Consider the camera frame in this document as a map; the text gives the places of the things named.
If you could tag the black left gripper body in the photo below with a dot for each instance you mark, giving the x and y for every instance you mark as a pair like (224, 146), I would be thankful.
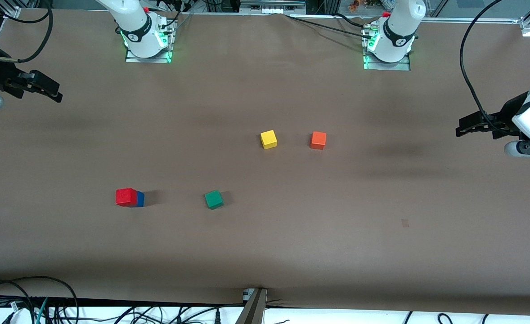
(506, 112)

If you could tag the red wooden block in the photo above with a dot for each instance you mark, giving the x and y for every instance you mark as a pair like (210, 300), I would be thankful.
(126, 197)

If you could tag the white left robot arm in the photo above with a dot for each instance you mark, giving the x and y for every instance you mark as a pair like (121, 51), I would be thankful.
(397, 31)

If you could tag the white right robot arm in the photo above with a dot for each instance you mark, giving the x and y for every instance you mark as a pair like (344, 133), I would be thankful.
(132, 22)

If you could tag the blue wooden block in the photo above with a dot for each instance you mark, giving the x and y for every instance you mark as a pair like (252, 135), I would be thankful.
(141, 199)

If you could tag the orange wooden block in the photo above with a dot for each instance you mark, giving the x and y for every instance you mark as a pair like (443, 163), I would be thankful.
(318, 140)

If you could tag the yellow wooden block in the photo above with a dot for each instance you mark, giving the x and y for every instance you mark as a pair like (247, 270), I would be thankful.
(268, 139)

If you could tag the green wooden block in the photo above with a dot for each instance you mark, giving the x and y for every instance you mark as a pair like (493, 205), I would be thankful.
(213, 199)

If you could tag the small orange figure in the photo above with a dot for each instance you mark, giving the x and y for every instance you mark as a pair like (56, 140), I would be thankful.
(354, 5)

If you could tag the grey power strip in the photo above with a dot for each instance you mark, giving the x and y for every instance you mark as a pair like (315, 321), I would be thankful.
(271, 6)

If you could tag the aluminium corner bracket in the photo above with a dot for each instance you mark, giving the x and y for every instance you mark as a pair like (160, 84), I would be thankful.
(528, 27)
(12, 11)

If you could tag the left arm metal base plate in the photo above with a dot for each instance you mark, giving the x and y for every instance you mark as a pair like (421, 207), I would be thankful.
(404, 66)

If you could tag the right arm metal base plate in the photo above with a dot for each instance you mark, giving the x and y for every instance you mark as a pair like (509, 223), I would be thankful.
(132, 60)

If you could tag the small metal bracket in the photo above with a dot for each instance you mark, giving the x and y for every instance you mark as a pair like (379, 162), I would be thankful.
(248, 294)

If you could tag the aluminium profile post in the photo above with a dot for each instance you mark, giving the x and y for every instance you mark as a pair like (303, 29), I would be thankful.
(253, 310)

